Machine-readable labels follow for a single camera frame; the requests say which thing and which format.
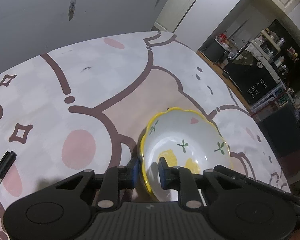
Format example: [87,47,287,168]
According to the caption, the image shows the teal sign plate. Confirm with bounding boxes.
[277,89,291,105]

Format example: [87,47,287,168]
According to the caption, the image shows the white metal shelving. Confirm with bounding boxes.
[249,84,292,113]

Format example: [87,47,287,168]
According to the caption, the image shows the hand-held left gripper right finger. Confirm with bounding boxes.
[158,157,244,209]

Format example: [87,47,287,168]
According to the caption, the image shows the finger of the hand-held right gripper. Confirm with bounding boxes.
[215,164,300,216]

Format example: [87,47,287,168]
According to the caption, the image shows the small floral yellow-rimmed bowl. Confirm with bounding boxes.
[139,107,234,202]

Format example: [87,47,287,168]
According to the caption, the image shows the black letter board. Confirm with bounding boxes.
[224,51,282,105]

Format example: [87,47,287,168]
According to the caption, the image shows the black capped white marker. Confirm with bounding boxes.
[0,150,17,201]

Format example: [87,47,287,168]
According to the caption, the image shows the white shelf rack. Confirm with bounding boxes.
[252,28,286,63]

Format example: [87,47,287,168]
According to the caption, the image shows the grey bin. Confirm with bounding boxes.
[205,39,228,63]

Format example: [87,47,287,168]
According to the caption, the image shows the dark blue chair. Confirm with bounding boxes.
[256,103,300,158]

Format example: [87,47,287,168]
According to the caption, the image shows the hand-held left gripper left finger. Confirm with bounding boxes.
[54,156,142,211]

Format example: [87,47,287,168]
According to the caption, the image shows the bear print tablecloth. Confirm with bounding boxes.
[0,31,292,240]

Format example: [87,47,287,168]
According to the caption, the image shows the white lower kitchen cabinets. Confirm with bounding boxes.
[153,0,193,32]

